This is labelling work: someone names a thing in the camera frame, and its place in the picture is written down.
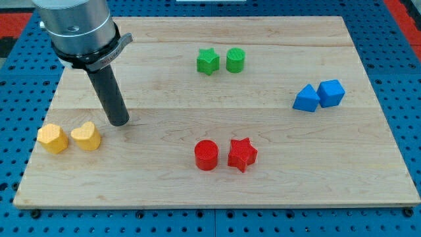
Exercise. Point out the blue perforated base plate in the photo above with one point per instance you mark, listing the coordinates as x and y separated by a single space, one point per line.
388 44

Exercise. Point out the green star block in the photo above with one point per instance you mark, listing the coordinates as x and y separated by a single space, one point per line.
208 61

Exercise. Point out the yellow heart block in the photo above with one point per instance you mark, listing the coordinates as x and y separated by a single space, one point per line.
87 137

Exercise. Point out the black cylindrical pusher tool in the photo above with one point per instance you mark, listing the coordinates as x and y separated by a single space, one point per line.
110 97

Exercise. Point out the blue cube block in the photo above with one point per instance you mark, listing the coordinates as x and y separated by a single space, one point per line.
330 92

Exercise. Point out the blue triangular block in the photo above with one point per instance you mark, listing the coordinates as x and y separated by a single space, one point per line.
307 99

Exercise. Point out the yellow pentagon block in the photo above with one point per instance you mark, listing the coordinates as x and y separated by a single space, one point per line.
52 138

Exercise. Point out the red star block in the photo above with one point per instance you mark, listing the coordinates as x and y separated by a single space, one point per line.
241 154

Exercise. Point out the wooden board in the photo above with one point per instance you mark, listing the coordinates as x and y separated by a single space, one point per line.
335 157

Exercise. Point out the green cylinder block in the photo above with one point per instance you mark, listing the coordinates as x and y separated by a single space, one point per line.
235 60

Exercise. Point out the red cylinder block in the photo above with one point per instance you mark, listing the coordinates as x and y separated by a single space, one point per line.
206 155

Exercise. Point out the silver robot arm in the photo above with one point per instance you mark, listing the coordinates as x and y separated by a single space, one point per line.
83 33

